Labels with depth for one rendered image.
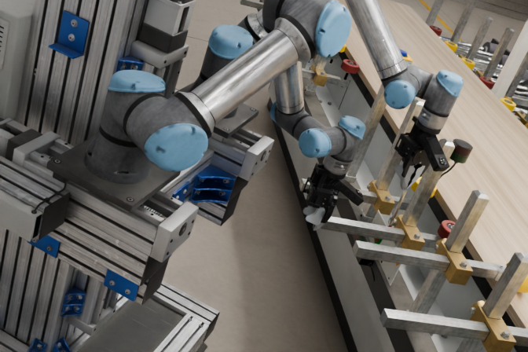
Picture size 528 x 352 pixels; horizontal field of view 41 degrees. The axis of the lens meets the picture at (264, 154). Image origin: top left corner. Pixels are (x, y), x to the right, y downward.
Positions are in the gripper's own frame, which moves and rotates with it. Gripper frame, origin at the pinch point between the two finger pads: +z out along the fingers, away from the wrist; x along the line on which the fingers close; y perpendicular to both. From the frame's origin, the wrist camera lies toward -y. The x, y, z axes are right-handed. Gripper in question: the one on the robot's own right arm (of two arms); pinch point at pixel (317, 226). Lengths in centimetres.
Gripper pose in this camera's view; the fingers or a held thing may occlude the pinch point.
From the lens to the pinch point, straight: 208.0
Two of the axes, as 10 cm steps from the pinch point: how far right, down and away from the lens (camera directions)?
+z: -3.0, 8.4, 4.5
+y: -9.4, -1.9, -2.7
